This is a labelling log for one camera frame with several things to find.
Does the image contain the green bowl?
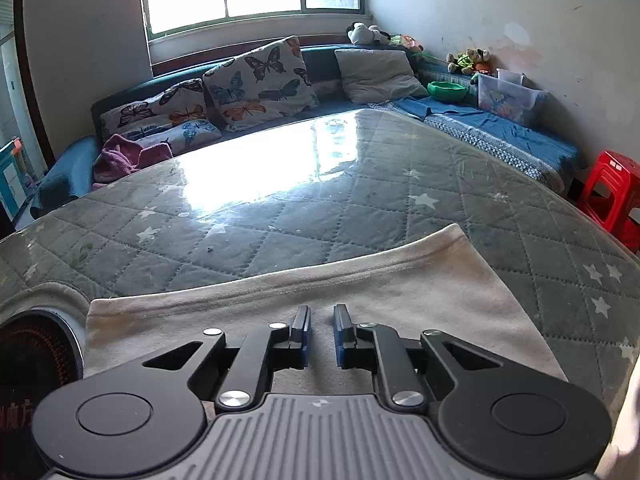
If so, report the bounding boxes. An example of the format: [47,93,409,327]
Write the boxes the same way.
[426,80,468,103]

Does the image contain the grey square cushion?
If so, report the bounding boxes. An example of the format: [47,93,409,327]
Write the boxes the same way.
[334,49,428,104]

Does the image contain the brown green plush toys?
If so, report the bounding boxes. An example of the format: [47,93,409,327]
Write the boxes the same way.
[446,49,491,76]

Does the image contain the panda plush toy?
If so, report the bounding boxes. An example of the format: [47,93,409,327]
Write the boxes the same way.
[346,22,390,47]

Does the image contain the blue sectional sofa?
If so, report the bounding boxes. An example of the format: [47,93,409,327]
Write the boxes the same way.
[30,44,583,219]

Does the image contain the clear plastic storage box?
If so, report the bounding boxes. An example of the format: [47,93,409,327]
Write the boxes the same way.
[477,74,548,127]

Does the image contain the blue sheet on sofa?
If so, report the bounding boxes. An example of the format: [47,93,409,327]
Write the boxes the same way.
[390,96,587,174]

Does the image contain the red plastic stool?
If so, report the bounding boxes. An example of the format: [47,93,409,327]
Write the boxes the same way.
[578,151,639,252]

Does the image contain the blue white cabinet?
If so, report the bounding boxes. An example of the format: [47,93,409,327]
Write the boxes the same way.
[0,138,29,221]

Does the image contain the beige cloth garment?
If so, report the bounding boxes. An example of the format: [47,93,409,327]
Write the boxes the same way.
[85,224,565,394]

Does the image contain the low butterfly print pillow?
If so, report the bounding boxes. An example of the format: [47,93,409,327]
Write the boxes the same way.
[100,78,222,155]

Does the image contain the large butterfly print pillow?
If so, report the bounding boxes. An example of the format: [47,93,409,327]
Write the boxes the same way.
[203,36,319,132]

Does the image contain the pink purple garment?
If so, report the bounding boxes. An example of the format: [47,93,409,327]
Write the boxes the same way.
[92,134,174,184]

